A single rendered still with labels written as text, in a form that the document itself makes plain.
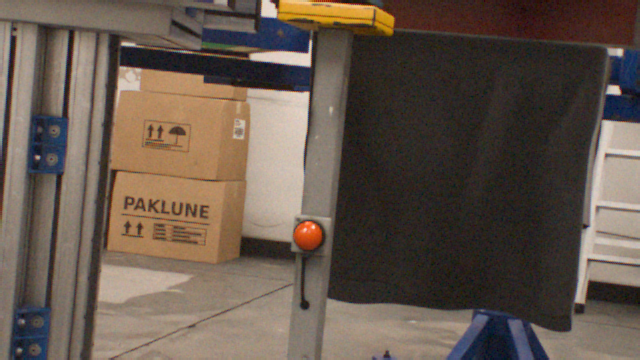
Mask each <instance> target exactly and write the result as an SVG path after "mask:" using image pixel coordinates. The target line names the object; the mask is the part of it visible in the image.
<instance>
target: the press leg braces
mask: <svg viewBox="0 0 640 360"><path fill-rule="evenodd" d="M490 324H491V319H490V317H487V316H483V315H477V316H476V318H475V319H474V320H473V322H472V323H471V324H470V326H469V327H468V329H467V330H466V331H465V333H464V334H463V335H462V337H461V338H460V340H459V341H458V342H457V344H456V345H455V346H454V348H453V349H452V351H451V352H450V353H449V355H448V356H447V357H446V359H445V360H472V358H473V357H474V355H475V354H476V353H477V351H478V350H479V348H480V347H481V346H482V344H483V343H484V341H485V340H486V339H487V337H488V336H489V334H490ZM504 337H505V340H506V343H507V347H508V350H509V353H510V356H511V360H550V358H549V356H548V354H547V353H546V351H545V349H544V347H543V345H542V343H541V342H540V340H539V338H538V336H536V334H535V333H534V331H533V329H532V327H531V325H530V328H529V335H528V336H526V335H525V331H524V328H523V325H522V322H521V320H506V323H505V336H504Z"/></svg>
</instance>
